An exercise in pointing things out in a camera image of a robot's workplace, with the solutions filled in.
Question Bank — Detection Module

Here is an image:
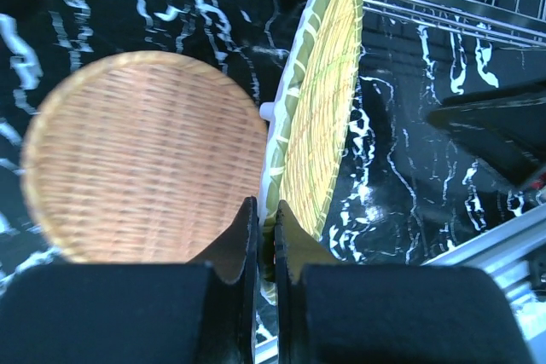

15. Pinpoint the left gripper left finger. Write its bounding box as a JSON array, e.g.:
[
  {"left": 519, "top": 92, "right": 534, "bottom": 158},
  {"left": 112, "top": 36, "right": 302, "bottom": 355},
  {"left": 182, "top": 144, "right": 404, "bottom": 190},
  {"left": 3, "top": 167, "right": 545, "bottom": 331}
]
[{"left": 1, "top": 197, "right": 258, "bottom": 363}]

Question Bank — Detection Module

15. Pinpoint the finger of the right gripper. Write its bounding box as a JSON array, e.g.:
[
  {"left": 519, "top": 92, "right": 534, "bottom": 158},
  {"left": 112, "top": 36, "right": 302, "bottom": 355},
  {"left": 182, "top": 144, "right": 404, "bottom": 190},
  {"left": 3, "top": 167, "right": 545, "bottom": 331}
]
[{"left": 427, "top": 80, "right": 545, "bottom": 188}]

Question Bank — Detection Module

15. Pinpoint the aluminium mounting rail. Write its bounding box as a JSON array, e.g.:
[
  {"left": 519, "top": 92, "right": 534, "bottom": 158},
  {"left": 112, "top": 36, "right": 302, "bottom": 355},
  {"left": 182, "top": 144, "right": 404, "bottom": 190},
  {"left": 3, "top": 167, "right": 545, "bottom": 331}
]
[{"left": 256, "top": 207, "right": 545, "bottom": 363}]

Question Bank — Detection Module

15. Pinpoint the orange woven basket plate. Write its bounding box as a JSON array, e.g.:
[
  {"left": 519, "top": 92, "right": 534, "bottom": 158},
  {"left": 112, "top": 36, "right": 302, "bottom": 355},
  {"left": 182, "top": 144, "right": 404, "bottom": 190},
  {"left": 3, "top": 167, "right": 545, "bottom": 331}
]
[{"left": 21, "top": 51, "right": 267, "bottom": 263}]

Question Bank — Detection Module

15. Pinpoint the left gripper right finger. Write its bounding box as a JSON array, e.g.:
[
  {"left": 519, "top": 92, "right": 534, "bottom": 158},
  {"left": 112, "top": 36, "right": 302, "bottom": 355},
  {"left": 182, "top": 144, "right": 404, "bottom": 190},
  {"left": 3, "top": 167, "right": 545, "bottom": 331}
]
[{"left": 274, "top": 202, "right": 532, "bottom": 363}]

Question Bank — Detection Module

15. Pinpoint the yellow woven pattern plate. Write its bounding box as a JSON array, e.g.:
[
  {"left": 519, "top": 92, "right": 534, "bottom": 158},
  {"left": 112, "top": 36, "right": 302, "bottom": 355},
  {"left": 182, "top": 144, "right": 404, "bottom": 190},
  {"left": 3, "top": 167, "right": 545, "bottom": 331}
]
[{"left": 258, "top": 0, "right": 363, "bottom": 305}]

